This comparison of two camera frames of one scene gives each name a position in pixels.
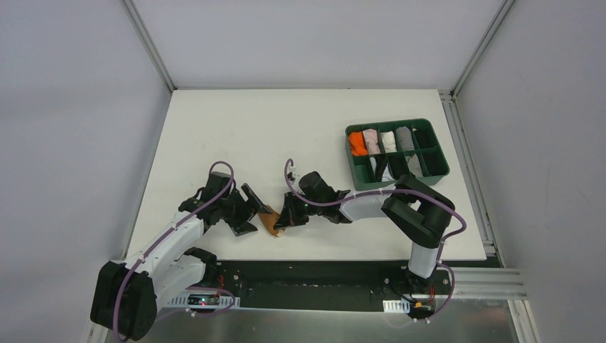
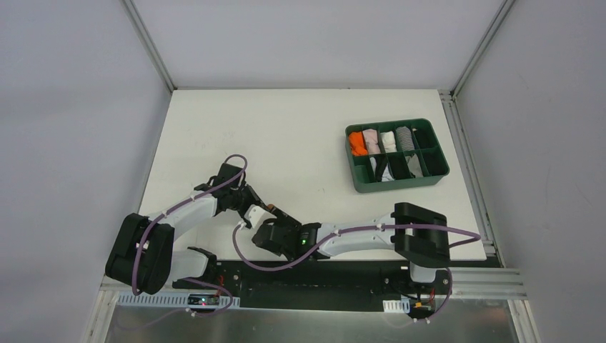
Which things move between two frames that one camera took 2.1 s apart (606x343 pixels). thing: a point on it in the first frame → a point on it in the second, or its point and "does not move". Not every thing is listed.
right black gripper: [294, 210] → [267, 235]
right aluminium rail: [488, 283] does not move
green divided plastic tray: [379, 153] does not move
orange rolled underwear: [357, 144] does not move
